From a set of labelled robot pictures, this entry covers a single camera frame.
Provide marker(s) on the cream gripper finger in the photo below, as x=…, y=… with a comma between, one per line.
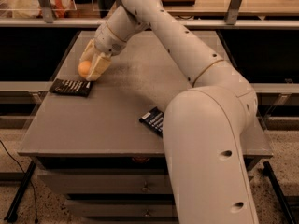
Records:
x=100, y=63
x=89, y=52

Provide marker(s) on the orange fruit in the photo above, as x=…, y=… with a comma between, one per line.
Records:
x=84, y=68

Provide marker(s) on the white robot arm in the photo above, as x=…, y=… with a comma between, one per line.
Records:
x=202, y=126

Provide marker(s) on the dark brown rxbar chocolate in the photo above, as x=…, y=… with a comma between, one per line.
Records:
x=71, y=87

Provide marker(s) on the dark blue snack bar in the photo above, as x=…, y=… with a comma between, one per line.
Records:
x=153, y=120

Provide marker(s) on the white orange plastic bag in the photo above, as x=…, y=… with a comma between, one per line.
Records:
x=32, y=9

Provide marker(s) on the red round sticker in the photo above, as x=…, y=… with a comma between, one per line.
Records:
x=140, y=159

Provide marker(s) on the top drawer with knob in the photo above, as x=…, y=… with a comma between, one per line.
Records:
x=70, y=183

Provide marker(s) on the drawer with knob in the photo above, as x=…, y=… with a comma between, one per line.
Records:
x=70, y=183
x=122, y=208

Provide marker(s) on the lower drawer with knob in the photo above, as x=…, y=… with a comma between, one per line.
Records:
x=122, y=208

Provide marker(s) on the metal rail frame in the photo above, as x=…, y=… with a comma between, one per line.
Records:
x=203, y=15

